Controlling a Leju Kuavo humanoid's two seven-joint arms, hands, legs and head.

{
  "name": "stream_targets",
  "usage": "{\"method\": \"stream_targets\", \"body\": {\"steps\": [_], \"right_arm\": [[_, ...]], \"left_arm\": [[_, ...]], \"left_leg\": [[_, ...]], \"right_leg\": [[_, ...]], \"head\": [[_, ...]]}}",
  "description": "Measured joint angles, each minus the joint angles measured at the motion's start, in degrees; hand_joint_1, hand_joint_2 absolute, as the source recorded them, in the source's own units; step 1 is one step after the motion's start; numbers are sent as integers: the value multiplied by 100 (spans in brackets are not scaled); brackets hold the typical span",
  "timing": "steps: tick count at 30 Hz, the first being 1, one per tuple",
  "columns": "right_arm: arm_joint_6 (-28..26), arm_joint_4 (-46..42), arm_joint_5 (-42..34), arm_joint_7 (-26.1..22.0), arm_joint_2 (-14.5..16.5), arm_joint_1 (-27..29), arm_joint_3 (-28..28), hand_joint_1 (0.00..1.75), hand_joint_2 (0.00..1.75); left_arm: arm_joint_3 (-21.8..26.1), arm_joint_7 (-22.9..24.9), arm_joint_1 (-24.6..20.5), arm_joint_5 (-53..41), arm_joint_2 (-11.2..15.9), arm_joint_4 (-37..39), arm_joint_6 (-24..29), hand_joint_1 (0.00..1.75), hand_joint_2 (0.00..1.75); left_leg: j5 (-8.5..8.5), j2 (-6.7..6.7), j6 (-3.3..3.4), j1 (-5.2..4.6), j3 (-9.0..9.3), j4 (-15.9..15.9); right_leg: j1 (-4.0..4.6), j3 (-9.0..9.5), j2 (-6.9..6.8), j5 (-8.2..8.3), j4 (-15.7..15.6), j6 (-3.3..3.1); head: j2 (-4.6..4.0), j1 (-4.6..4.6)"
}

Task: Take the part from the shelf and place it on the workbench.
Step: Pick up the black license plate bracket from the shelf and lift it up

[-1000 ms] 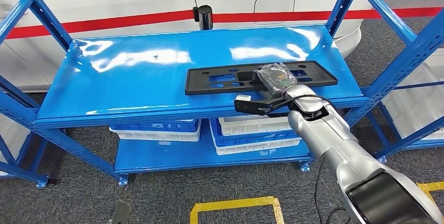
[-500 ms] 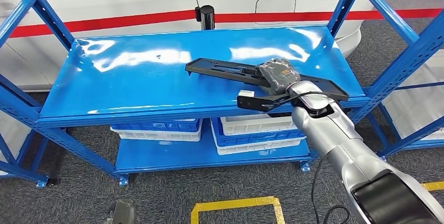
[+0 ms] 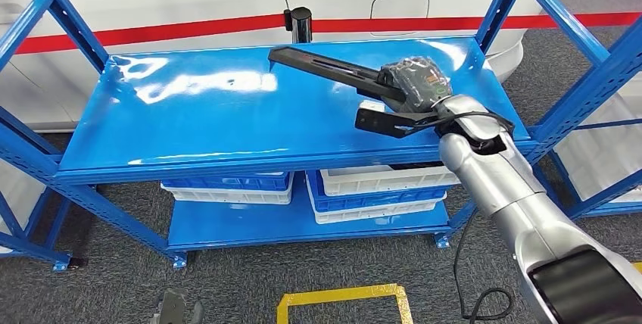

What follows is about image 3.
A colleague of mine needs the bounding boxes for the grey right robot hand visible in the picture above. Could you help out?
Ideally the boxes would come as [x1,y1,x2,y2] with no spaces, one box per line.
[377,55,453,114]

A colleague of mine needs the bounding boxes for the black plastic plate bracket part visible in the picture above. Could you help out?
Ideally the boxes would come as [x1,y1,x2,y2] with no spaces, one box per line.
[268,46,410,104]

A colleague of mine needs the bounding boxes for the blue metal shelf rack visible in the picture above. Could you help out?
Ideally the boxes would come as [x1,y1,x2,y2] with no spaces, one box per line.
[0,186,86,273]
[0,0,642,270]
[531,116,642,220]

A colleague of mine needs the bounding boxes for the red barrier belt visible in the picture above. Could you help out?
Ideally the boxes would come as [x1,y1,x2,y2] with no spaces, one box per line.
[14,13,287,56]
[310,11,642,33]

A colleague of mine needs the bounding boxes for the black parts in crate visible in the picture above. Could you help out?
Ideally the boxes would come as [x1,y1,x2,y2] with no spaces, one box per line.
[391,160,445,171]

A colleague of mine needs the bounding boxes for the stacked white plastic crates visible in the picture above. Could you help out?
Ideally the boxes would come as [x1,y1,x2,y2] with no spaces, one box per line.
[553,73,642,202]
[0,158,48,255]

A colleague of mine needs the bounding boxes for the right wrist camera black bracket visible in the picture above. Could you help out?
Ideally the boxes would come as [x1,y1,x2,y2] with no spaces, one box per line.
[354,101,442,139]

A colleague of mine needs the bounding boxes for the black stanchion post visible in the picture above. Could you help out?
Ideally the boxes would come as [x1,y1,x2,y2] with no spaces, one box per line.
[283,6,313,45]

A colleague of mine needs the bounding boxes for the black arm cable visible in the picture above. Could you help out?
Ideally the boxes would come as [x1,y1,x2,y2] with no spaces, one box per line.
[400,110,516,322]

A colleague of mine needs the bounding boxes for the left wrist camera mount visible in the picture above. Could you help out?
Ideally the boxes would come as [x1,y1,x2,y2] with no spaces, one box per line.
[152,288,204,324]

